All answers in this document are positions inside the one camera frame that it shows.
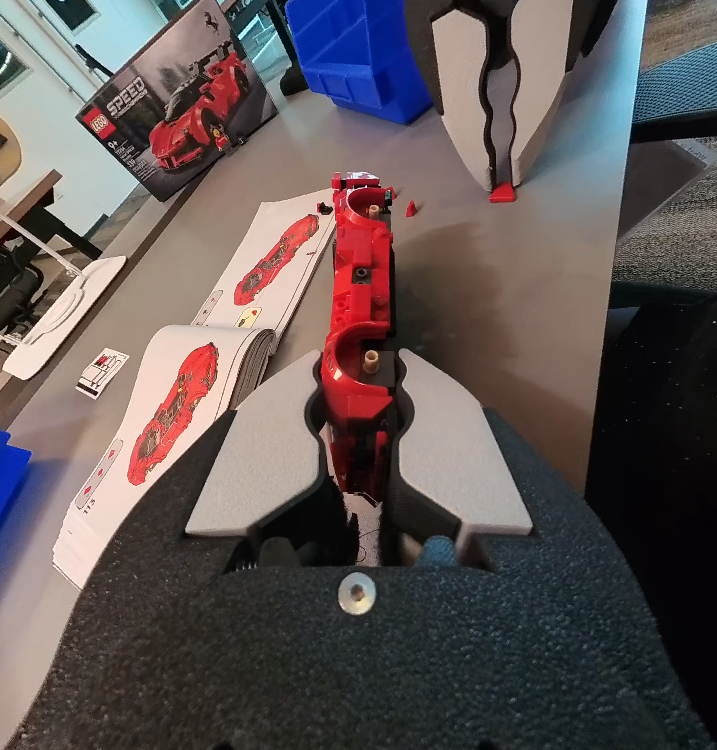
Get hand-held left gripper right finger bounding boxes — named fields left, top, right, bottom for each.
left=386, top=347, right=536, bottom=556

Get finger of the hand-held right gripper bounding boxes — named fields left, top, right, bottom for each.
left=430, top=9, right=500, bottom=193
left=508, top=0, right=577, bottom=188

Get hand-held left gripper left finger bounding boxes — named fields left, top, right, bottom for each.
left=184, top=349, right=330, bottom=539

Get red lego car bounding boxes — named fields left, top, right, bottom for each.
left=322, top=170, right=401, bottom=507

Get lego instruction booklet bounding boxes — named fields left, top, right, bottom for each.
left=52, top=186, right=338, bottom=589

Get lego set box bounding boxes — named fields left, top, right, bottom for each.
left=75, top=0, right=279, bottom=203

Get blue plastic bin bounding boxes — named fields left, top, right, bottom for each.
left=0, top=425, right=32, bottom=557
left=285, top=0, right=435, bottom=125

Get white sticker sheet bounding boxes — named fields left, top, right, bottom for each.
left=75, top=347, right=131, bottom=399

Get white rounded pad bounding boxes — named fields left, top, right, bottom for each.
left=2, top=255, right=127, bottom=380

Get black office chair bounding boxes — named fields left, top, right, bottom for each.
left=0, top=243, right=45, bottom=335

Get brown wooden desk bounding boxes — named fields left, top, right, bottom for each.
left=0, top=169, right=104, bottom=261

